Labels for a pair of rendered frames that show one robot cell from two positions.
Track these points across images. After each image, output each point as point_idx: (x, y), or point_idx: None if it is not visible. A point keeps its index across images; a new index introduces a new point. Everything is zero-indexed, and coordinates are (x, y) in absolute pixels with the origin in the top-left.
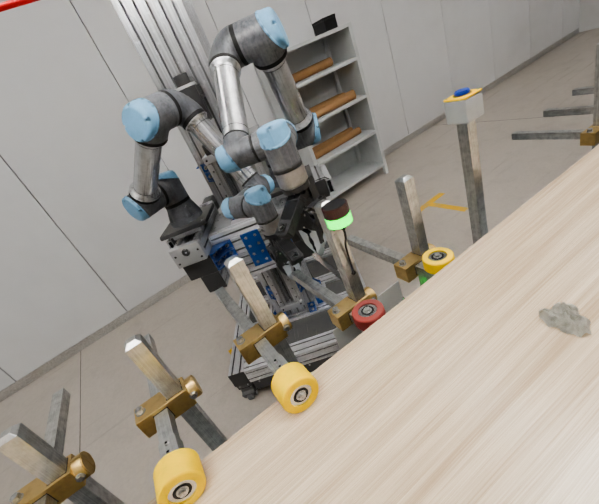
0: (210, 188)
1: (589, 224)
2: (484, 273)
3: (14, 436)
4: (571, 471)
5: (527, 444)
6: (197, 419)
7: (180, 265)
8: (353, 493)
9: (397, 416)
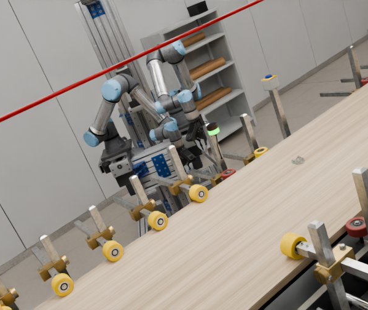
0: (129, 129)
1: (321, 132)
2: (277, 153)
3: (94, 206)
4: (284, 190)
5: (274, 189)
6: None
7: (115, 175)
8: (221, 211)
9: (237, 194)
